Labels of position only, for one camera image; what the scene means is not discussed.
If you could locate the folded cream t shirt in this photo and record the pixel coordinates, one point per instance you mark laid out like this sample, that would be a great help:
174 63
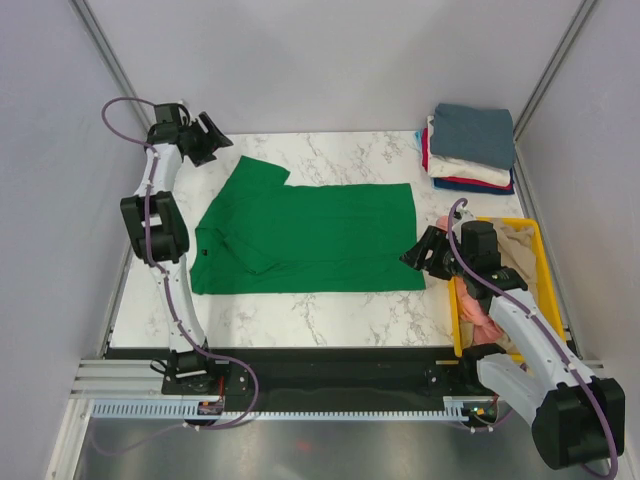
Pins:
442 166

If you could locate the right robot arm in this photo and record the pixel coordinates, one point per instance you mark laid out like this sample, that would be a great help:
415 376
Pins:
575 416

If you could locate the yellow plastic bin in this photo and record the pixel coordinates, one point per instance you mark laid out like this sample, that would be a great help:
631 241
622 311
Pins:
547 301

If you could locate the right aluminium frame post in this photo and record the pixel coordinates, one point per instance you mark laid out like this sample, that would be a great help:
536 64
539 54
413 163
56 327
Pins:
561 52

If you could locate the pink t shirt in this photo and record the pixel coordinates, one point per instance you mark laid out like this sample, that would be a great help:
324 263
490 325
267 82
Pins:
480 328

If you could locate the folded red t shirt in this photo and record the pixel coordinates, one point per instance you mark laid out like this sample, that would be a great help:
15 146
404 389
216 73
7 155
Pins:
458 173

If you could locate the aluminium extrusion rail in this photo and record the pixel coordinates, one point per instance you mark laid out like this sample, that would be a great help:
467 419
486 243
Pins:
116 379

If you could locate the folded navy t shirt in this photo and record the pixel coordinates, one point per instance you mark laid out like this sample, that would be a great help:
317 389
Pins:
470 189

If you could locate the aluminium frame post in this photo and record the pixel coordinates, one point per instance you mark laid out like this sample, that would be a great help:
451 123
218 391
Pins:
108 56
561 52

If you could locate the folded light blue t shirt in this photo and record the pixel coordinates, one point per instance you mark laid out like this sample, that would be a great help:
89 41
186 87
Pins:
419 139

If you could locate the white slotted cable duct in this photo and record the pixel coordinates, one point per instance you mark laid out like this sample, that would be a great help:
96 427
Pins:
452 410

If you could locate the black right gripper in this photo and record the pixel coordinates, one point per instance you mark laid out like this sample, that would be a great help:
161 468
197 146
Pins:
429 240

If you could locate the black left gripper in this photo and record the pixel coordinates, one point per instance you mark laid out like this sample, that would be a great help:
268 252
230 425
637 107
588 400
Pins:
217 139

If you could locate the left aluminium frame post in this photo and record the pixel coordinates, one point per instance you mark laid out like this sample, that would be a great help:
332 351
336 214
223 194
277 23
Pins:
108 56

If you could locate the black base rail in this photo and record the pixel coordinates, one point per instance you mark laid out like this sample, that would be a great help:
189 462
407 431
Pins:
341 379

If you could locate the green t shirt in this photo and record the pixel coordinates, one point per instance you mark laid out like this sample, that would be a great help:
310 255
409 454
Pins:
261 235

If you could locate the beige t shirt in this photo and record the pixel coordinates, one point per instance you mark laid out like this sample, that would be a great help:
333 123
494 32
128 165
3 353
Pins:
515 249

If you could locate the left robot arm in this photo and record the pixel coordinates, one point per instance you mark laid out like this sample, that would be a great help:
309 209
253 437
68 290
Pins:
160 238

